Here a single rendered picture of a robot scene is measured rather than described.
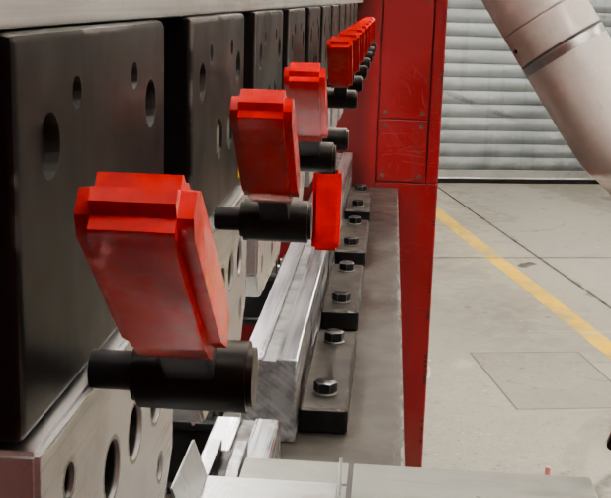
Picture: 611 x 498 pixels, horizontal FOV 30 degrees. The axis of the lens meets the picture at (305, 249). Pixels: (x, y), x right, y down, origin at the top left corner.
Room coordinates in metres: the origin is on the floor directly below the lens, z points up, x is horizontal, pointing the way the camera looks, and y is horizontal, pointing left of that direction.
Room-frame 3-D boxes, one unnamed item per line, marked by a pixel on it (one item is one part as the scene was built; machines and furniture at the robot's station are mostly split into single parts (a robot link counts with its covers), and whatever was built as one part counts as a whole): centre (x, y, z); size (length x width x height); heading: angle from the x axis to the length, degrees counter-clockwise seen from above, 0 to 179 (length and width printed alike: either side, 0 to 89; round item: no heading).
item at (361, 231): (2.12, -0.09, 0.89); 0.30 x 0.05 x 0.03; 176
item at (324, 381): (1.22, -0.03, 0.91); 0.03 x 0.03 x 0.02
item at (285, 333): (1.98, -0.02, 0.92); 1.67 x 0.06 x 0.10; 176
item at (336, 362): (1.32, -0.04, 0.89); 0.30 x 0.05 x 0.03; 176
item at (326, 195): (0.87, -0.01, 1.20); 0.04 x 0.02 x 0.10; 86
